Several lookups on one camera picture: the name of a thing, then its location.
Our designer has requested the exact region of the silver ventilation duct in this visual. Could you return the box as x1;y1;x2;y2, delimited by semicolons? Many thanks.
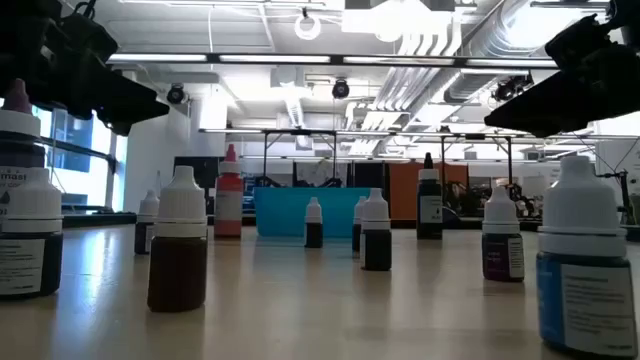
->
439;0;556;104

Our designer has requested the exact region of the white hanging ring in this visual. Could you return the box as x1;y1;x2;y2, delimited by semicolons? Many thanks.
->
293;12;323;42

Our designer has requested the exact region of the small brown food coloring bottle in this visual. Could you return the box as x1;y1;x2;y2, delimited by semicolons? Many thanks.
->
146;165;209;314

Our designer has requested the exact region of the orange wall panel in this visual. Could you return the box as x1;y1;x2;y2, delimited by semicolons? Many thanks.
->
388;162;470;222

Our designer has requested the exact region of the large purple-tipped food coloring bottle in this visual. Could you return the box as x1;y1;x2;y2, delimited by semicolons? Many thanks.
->
0;78;47;219

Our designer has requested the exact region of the large window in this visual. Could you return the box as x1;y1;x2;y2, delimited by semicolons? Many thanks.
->
0;97;129;214

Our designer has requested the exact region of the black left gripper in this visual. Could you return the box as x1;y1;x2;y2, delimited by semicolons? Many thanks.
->
0;0;171;137

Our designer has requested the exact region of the black background station frame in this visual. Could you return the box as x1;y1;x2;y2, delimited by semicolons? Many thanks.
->
260;128;339;189
440;132;515;187

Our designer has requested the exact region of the large red food coloring bottle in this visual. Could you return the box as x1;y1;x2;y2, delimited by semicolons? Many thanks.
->
214;144;245;239

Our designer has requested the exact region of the black wall panel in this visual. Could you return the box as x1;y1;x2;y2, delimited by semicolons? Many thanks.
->
173;155;227;204

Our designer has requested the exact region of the small dark food coloring bottle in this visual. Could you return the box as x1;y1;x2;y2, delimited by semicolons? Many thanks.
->
304;196;325;250
0;167;65;301
351;195;369;259
360;187;393;273

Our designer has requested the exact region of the teal plastic bin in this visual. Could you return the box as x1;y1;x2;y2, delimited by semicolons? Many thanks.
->
253;186;375;238

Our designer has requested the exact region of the long linear ceiling light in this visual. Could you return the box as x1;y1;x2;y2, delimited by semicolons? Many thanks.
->
107;51;560;70
198;126;640;142

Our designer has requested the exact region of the small purple food coloring bottle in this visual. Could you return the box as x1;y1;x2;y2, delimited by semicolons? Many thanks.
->
481;185;526;283
133;189;161;256

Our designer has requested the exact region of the large black food coloring bottle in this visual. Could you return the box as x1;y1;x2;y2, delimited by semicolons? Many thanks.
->
416;152;444;241

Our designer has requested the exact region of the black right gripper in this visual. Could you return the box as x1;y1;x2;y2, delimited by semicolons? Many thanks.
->
483;0;640;140

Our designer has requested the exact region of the black aluminium table frame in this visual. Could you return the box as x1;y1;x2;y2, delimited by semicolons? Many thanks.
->
62;211;545;232

